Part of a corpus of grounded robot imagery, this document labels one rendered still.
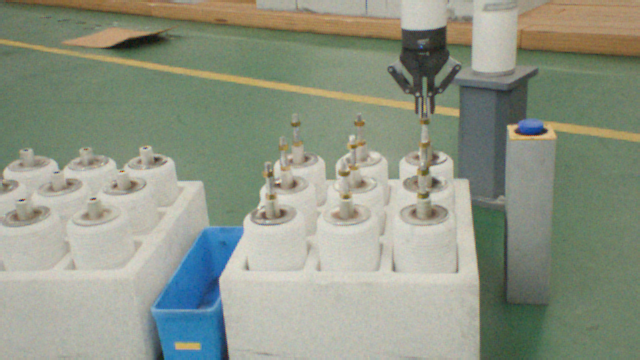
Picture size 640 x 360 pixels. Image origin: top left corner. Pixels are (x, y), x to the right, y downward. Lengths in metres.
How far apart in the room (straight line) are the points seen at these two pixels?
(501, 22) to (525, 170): 0.46
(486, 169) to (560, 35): 1.50
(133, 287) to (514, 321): 0.64
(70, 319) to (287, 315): 0.35
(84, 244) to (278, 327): 0.33
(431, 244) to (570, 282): 0.44
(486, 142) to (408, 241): 0.64
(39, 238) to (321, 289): 0.47
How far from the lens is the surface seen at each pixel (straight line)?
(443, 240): 1.10
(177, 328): 1.22
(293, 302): 1.14
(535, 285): 1.38
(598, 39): 3.11
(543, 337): 1.31
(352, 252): 1.11
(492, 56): 1.66
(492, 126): 1.68
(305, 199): 1.23
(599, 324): 1.37
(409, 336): 1.14
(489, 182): 1.73
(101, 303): 1.24
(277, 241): 1.12
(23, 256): 1.29
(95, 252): 1.23
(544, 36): 3.18
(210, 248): 1.47
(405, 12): 1.25
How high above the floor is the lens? 0.74
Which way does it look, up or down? 22 degrees down
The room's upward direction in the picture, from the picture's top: 5 degrees counter-clockwise
